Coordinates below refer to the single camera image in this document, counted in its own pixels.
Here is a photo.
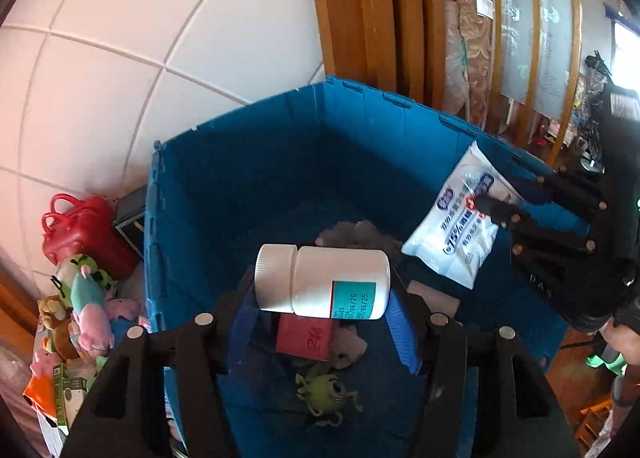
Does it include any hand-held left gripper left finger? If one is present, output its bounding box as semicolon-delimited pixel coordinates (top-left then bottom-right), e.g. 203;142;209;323
60;265;262;458

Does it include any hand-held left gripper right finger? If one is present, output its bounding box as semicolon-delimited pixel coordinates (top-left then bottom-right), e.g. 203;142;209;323
384;269;582;458

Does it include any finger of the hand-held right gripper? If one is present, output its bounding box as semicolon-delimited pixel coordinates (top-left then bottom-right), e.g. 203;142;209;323
471;193;599;259
509;164;612;212

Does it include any grey sock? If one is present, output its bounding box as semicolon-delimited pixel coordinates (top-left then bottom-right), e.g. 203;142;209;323
329;327;369;370

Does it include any white wet wipes pack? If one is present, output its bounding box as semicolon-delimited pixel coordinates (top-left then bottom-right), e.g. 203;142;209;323
401;140;527;289

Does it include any green monster plush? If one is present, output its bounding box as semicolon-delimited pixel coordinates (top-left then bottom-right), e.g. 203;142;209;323
294;372;362;428

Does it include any white pill bottle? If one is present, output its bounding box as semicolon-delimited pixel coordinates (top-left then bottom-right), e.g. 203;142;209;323
254;243;391;321

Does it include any blue plastic crate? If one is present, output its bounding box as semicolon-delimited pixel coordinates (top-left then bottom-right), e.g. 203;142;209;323
144;76;571;458

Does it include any person's right hand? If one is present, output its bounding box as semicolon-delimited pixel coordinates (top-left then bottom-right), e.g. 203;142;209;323
597;305;640;369

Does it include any grey pink box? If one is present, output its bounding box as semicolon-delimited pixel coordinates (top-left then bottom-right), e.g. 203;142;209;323
406;280;462;319

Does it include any green slipper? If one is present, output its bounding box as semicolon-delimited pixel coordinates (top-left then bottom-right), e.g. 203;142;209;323
586;354;627;375

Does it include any bright window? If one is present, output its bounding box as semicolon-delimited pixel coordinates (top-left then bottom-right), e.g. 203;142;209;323
611;18;640;91

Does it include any teal pink plush toy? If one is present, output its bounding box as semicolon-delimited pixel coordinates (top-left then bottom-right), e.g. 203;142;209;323
69;270;114;355

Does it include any black gift box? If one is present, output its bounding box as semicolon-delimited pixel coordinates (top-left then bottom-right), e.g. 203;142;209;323
112;187;149;257

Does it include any green plush toy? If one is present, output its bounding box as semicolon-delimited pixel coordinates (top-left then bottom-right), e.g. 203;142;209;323
52;254;117;295

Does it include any frosted glass door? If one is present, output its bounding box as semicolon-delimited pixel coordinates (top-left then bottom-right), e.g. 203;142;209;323
480;0;584;151

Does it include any rolled patterned carpet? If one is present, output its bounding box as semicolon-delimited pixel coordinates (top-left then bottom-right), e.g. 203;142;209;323
441;0;497;129

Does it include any green carton box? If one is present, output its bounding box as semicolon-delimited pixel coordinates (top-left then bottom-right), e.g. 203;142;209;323
52;362;92;427

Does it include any red small suitcase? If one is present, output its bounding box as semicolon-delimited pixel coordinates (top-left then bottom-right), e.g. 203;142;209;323
42;193;139;279

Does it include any brown plush toy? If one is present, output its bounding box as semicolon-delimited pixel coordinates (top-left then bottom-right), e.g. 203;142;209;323
37;294;77;360

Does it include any small wooden stool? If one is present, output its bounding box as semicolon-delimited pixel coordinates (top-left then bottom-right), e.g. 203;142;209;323
574;397;617;450

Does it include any orange plush toy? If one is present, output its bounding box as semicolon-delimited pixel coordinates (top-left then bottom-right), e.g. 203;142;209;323
22;352;63;415

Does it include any wooden wall frame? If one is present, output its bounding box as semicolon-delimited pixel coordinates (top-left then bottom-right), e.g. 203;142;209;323
304;0;447;115

